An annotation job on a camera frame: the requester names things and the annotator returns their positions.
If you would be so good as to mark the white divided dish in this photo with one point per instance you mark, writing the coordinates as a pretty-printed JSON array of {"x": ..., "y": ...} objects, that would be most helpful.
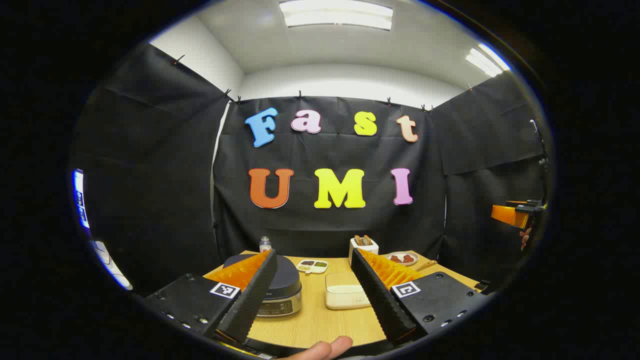
[{"x": 312, "y": 266}]

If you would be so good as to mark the computer monitor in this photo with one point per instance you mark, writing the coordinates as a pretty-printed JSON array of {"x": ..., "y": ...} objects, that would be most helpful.
[{"x": 80, "y": 200}]

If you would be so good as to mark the ceiling light panel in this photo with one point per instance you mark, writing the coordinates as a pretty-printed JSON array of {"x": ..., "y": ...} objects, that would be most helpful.
[
  {"x": 336, "y": 14},
  {"x": 486, "y": 61}
]

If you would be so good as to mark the white round plate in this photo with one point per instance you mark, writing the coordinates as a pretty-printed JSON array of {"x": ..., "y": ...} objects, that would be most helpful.
[{"x": 402, "y": 263}]

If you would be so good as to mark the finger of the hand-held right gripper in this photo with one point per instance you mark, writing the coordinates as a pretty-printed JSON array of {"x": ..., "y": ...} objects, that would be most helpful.
[{"x": 505, "y": 215}]

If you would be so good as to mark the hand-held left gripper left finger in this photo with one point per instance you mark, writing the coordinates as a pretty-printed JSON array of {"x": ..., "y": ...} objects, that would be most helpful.
[{"x": 250, "y": 295}]

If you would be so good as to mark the toast bread slice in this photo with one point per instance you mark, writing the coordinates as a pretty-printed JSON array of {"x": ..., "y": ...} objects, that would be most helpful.
[
  {"x": 358, "y": 240},
  {"x": 368, "y": 240}
]

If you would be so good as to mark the small clear bottle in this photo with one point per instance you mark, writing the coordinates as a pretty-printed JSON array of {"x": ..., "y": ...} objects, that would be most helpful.
[{"x": 265, "y": 245}]

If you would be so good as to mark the cream rice box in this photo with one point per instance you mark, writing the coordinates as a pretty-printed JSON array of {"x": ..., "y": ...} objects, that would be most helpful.
[{"x": 345, "y": 292}]

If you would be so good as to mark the white toaster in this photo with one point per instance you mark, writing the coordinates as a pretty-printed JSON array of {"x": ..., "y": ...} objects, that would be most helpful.
[{"x": 364, "y": 249}]

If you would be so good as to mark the dark grey rice cooker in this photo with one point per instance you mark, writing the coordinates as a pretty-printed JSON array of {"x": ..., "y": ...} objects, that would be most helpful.
[{"x": 287, "y": 285}]

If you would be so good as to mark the white side table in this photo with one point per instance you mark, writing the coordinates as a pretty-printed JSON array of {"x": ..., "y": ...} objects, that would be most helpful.
[{"x": 112, "y": 267}]

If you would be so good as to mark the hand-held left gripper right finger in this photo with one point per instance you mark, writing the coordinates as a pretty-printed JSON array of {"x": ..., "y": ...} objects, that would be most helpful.
[{"x": 380, "y": 295}]

